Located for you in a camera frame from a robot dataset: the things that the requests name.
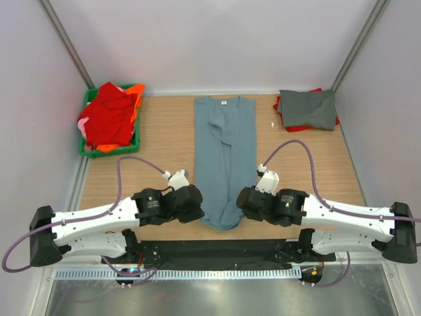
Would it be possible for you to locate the blue-grey t shirt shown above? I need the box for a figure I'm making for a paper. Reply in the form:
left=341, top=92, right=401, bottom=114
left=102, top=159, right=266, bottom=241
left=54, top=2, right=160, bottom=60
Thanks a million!
left=194, top=96, right=257, bottom=230

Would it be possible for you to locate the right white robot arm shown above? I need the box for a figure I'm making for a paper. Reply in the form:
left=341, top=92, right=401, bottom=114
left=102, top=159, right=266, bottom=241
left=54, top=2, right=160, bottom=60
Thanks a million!
left=236, top=187, right=418, bottom=264

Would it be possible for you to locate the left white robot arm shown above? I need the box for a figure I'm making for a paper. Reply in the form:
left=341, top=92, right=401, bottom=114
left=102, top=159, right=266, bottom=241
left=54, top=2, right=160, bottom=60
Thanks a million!
left=29, top=184, right=204, bottom=267

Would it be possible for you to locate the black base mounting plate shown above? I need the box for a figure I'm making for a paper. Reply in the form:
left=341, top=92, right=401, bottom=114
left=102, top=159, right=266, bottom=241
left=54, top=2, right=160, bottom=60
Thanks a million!
left=108, top=239, right=336, bottom=271

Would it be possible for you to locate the folded grey t shirt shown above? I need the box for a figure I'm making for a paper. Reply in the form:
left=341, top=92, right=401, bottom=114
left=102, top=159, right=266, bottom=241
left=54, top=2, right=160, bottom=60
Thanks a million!
left=276, top=88, right=336, bottom=132

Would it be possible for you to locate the red t shirt in bin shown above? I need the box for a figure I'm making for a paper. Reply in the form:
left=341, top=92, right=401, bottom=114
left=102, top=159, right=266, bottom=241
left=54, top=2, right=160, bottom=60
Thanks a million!
left=78, top=82, right=138, bottom=148

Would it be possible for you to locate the pink t shirt in bin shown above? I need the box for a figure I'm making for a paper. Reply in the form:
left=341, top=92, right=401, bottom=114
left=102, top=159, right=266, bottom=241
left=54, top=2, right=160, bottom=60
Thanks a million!
left=77, top=117, right=89, bottom=140

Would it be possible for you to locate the green plastic bin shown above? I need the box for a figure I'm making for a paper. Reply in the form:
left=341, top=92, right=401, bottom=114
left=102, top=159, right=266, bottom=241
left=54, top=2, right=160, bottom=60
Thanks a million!
left=77, top=82, right=145, bottom=159

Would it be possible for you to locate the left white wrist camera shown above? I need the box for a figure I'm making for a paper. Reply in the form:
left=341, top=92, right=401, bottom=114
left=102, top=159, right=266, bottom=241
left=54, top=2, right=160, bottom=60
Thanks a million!
left=162, top=169, right=189, bottom=190

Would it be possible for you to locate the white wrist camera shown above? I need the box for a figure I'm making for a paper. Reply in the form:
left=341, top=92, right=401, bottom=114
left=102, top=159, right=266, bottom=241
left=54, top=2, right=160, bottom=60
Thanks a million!
left=162, top=169, right=189, bottom=190
left=255, top=164, right=280, bottom=196

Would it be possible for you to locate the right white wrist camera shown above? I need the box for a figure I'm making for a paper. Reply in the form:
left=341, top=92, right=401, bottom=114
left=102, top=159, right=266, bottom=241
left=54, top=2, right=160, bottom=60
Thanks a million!
left=255, top=164, right=280, bottom=196

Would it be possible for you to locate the white slotted cable duct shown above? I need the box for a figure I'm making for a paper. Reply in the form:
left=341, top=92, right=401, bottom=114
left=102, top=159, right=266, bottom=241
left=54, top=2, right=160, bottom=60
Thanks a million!
left=54, top=266, right=302, bottom=281

